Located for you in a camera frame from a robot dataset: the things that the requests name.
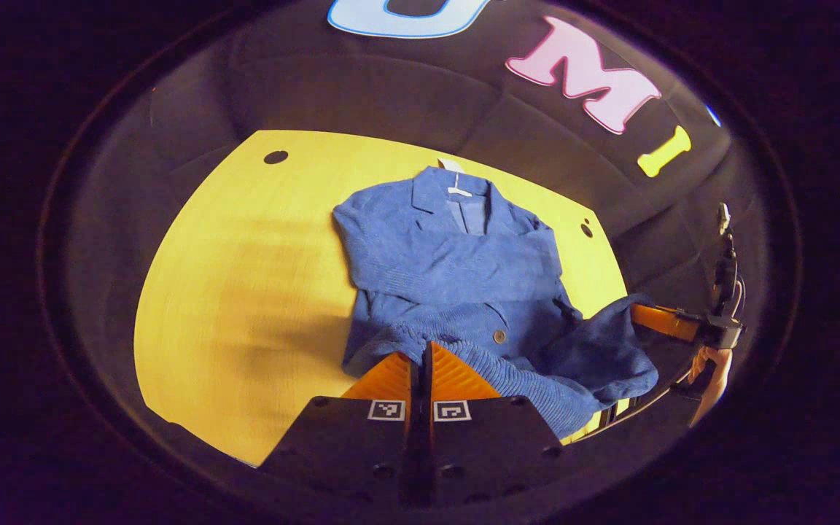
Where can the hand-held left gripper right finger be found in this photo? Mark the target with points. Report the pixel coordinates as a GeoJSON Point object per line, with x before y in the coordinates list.
{"type": "Point", "coordinates": [485, 452]}

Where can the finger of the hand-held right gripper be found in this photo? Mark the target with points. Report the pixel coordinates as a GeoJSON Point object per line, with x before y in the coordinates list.
{"type": "Point", "coordinates": [664, 322]}

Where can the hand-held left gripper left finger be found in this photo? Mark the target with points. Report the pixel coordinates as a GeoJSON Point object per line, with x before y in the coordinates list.
{"type": "Point", "coordinates": [347, 452]}

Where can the blue button jacket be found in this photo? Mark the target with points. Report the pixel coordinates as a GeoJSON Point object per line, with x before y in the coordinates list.
{"type": "Point", "coordinates": [449, 270]}

